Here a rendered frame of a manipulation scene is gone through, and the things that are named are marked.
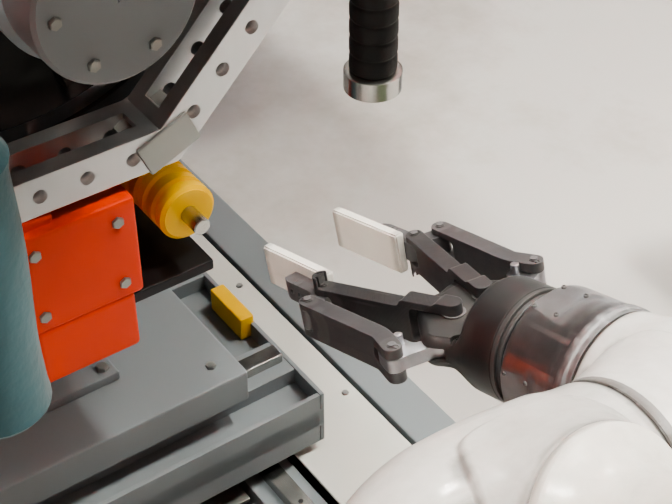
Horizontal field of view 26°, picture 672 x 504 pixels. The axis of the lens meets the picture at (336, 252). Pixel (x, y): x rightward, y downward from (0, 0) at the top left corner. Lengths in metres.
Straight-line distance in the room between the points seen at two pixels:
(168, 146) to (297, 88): 1.16
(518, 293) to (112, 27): 0.34
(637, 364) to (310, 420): 0.96
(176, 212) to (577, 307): 0.60
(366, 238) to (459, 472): 0.40
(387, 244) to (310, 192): 1.21
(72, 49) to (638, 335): 0.44
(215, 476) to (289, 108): 0.90
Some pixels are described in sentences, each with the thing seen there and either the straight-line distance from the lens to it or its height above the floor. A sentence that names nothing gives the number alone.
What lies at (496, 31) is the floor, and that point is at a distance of 2.59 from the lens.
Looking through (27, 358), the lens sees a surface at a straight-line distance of 1.17.
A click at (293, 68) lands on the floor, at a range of 2.48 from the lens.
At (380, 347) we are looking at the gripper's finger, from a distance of 0.87.
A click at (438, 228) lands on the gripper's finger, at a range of 0.99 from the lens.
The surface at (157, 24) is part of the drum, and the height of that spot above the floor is 0.82.
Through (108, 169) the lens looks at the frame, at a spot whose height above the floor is 0.60.
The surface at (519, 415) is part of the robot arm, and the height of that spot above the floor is 0.87.
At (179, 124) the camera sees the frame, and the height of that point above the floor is 0.62.
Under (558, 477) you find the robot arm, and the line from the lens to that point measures 0.62.
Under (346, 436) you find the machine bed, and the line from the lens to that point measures 1.73.
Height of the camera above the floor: 1.36
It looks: 40 degrees down
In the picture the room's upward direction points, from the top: straight up
